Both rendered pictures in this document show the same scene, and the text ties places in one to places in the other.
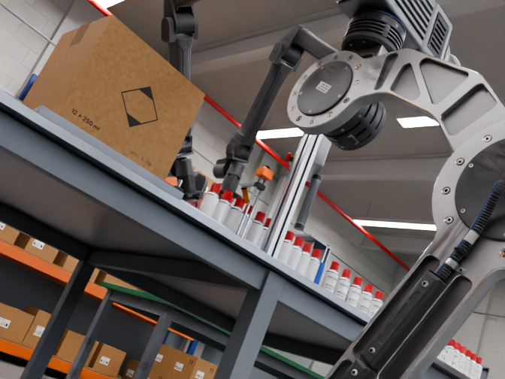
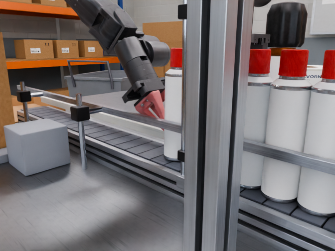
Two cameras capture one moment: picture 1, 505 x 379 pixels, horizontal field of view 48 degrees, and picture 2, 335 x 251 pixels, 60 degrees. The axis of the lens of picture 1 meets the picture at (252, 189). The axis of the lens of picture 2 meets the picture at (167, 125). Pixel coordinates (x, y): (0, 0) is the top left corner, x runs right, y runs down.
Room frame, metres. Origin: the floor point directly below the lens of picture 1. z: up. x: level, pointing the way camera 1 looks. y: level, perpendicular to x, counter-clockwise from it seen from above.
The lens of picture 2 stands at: (1.68, -0.41, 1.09)
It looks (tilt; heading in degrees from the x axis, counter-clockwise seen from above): 15 degrees down; 78
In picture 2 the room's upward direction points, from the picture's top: straight up
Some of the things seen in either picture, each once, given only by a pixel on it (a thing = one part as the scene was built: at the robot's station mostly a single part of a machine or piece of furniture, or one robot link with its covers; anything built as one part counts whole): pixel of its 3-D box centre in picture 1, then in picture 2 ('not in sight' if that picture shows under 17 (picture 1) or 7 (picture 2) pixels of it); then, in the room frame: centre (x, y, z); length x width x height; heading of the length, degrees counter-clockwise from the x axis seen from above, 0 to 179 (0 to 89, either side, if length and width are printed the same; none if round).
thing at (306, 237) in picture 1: (312, 241); not in sight; (2.20, -0.31, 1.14); 0.14 x 0.11 x 0.01; 124
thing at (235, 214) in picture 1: (230, 225); not in sight; (1.86, 0.02, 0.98); 0.05 x 0.05 x 0.20
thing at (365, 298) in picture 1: (362, 307); not in sight; (2.28, -0.60, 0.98); 0.05 x 0.05 x 0.20
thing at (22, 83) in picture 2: not in sight; (33, 109); (1.47, 0.47, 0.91); 0.07 x 0.03 x 0.17; 34
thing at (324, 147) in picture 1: (312, 147); not in sight; (1.87, -0.15, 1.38); 0.17 x 0.10 x 0.19; 179
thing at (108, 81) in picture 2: not in sight; (113, 103); (1.76, 2.78, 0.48); 0.89 x 0.63 x 0.96; 59
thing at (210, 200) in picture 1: (206, 211); (178, 104); (1.81, 0.11, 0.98); 0.05 x 0.05 x 0.20
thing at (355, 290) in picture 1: (351, 301); not in sight; (2.24, -0.54, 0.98); 0.05 x 0.05 x 0.20
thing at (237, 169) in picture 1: (234, 171); not in sight; (1.90, 0.08, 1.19); 0.07 x 0.06 x 0.07; 40
